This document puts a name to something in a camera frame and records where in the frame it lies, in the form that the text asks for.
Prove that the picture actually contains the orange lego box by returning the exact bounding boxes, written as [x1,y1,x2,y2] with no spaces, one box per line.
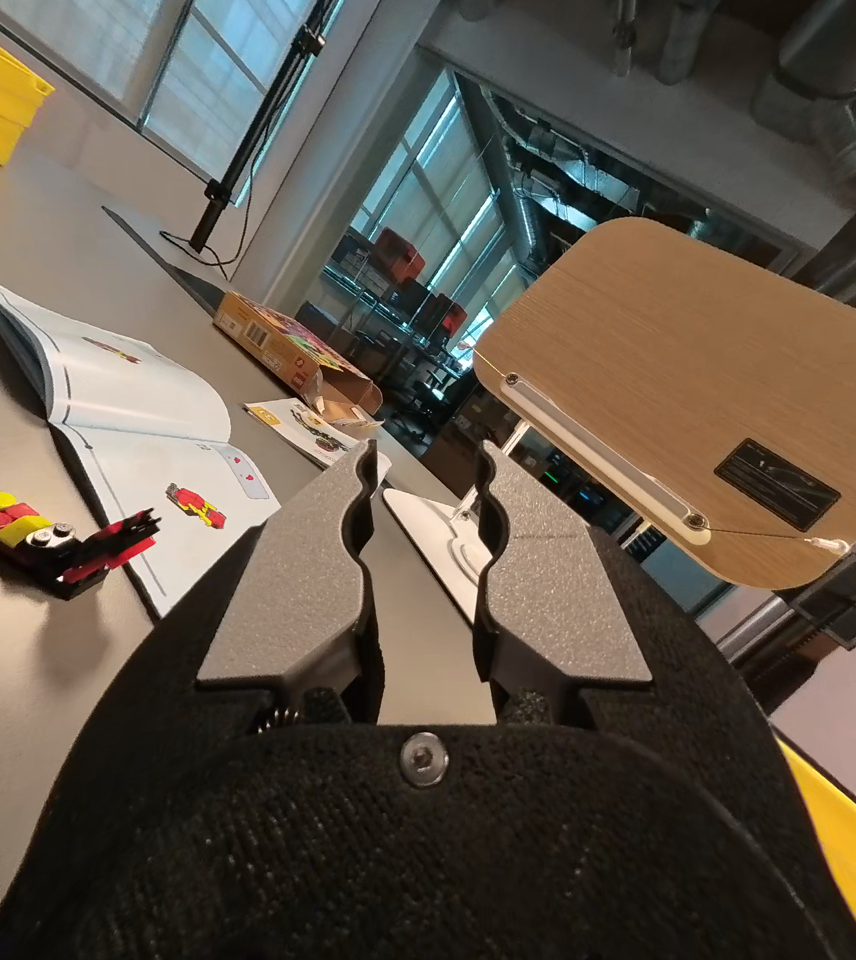
[212,291,385,421]

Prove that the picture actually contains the large window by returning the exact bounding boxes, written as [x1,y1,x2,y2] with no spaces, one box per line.
[0,0,339,204]

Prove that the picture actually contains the storage shelves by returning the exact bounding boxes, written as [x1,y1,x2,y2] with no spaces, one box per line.
[296,228,474,421]

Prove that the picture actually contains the light wooden board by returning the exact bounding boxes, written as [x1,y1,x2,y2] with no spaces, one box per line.
[473,217,856,590]

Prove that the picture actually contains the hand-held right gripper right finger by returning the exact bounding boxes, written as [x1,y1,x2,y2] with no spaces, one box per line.
[471,441,655,695]

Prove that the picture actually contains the black pole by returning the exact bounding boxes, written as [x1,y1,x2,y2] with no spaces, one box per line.
[188,0,342,252]

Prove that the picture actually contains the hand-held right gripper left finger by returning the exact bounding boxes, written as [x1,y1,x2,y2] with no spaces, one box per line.
[195,438,385,695]

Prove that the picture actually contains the long red yellow lego assembly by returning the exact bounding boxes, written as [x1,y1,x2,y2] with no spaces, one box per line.
[0,461,162,601]

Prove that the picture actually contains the open instruction booklet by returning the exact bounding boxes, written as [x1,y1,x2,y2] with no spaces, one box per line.
[0,277,282,620]

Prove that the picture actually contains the closed instruction booklet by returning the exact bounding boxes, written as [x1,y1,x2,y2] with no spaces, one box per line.
[244,399,393,492]

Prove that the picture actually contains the black cable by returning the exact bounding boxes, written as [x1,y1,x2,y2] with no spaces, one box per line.
[160,150,256,280]

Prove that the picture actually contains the silver metal ducts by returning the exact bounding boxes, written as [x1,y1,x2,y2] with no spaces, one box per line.
[465,0,856,301]

